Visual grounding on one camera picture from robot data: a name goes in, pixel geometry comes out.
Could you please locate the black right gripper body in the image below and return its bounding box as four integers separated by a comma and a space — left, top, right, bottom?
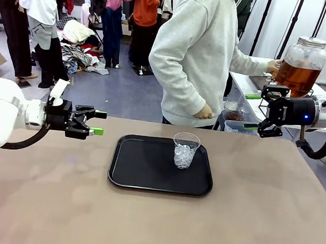
266, 93, 318, 129

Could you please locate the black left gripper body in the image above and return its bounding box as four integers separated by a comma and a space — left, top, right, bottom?
43, 98, 78, 133

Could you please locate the glass tea dispenser jar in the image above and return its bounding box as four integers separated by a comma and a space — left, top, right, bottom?
272, 33, 326, 101

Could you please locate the clear plastic cup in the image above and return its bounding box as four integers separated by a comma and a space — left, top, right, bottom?
170, 131, 202, 172

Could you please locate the crushed ice pile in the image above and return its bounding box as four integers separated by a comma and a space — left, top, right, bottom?
172, 142, 198, 171

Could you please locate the person's left forearm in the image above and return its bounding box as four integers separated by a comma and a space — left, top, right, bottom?
229, 47, 274, 78

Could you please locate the person's right forearm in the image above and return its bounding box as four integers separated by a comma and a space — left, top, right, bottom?
143, 48, 212, 115

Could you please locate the person's left hand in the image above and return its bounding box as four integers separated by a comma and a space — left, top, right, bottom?
266, 57, 284, 75

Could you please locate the person's right hand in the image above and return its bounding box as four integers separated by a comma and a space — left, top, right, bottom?
193, 102, 215, 122

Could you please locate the dark metal serving tray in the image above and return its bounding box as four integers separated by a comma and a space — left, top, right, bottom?
246, 73, 275, 93

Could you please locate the clear round waste container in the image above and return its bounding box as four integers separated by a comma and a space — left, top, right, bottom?
222, 100, 252, 123

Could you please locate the silver dispenser lid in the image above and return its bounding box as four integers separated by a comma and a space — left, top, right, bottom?
296, 35, 326, 48

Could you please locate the pile of mixed clothes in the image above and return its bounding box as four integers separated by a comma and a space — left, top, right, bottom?
56, 16, 114, 79

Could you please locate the black light stand pole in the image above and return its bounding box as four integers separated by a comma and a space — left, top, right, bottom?
275, 0, 307, 63
248, 0, 275, 59
311, 0, 326, 40

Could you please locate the black plastic serving tray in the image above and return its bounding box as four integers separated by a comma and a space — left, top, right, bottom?
106, 132, 218, 198

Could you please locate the person in dark green jacket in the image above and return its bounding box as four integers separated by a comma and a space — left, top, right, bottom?
231, 0, 259, 41

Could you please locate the black folding chair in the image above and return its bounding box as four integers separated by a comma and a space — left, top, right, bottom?
86, 12, 105, 38

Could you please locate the black mesh basket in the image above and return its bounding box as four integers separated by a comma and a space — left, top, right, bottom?
55, 15, 78, 31

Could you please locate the person in beige sweatshirt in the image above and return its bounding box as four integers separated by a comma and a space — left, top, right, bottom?
141, 0, 279, 135

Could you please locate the person in black trousers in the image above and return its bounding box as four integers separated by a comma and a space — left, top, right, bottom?
0, 0, 45, 86

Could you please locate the red hanging garment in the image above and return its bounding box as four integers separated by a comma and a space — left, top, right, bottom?
62, 0, 75, 16

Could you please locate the person in grey trousers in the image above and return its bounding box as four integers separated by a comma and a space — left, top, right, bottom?
9, 0, 77, 91

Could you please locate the person in orange top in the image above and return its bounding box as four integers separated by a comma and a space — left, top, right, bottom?
126, 0, 164, 78

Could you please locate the person in striped white top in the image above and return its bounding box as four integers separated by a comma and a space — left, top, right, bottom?
160, 0, 177, 23

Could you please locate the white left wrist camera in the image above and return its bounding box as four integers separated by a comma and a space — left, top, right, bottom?
47, 78, 71, 107

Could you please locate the black left arm hose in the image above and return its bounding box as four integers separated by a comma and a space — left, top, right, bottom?
0, 122, 51, 154

